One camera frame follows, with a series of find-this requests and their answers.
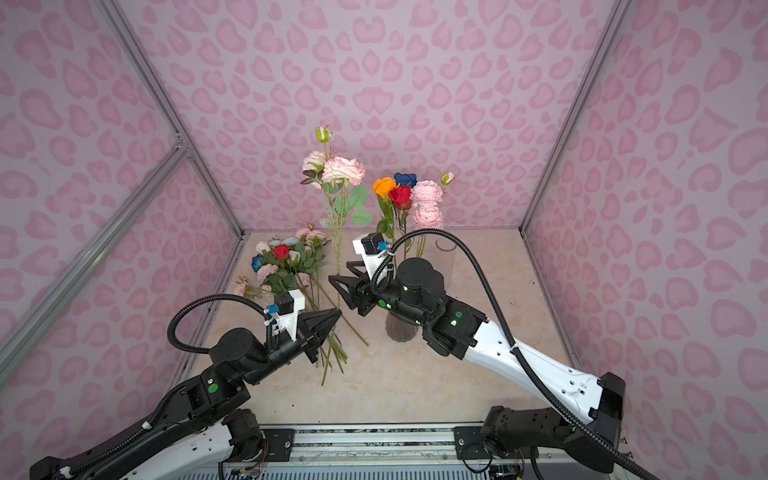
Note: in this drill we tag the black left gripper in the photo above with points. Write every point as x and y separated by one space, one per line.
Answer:
309 334

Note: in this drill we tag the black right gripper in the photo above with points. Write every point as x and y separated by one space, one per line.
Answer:
362 289

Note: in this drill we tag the pale pink carnation spray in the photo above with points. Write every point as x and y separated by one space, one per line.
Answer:
271 279

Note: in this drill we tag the clear frosted glass vase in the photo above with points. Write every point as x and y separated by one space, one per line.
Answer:
444 256

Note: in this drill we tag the orange artificial rose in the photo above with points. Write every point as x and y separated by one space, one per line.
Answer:
382 188

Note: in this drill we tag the small red artificial rose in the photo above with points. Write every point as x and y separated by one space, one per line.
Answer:
400 198

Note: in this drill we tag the pink rosebud spray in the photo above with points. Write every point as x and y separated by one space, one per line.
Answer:
340 182

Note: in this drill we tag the blue artificial rose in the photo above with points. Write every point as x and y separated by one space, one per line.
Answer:
406 180
257 263

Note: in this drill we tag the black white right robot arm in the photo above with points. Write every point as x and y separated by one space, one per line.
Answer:
580 404

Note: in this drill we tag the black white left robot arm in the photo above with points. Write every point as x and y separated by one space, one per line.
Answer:
210 399

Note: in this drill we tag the red rose in bunch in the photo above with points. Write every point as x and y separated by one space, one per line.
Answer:
282 251

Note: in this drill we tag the white artificial rose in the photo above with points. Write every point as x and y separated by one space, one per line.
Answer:
261 247

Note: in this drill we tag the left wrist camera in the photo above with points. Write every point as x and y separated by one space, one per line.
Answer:
283 313

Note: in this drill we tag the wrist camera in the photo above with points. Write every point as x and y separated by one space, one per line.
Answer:
283 313
372 249

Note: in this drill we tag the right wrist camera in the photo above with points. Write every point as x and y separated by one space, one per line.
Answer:
372 249

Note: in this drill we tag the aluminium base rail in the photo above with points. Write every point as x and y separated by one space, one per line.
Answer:
391 451

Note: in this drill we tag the aluminium frame left diagonal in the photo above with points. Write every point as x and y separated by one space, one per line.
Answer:
39 319

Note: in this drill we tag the aluminium frame left post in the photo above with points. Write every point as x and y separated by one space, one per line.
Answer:
130 43

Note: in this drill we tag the aluminium frame post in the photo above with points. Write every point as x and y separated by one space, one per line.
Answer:
617 20
130 43

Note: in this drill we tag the aluminium frame right post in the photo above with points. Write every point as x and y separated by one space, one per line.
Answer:
617 20

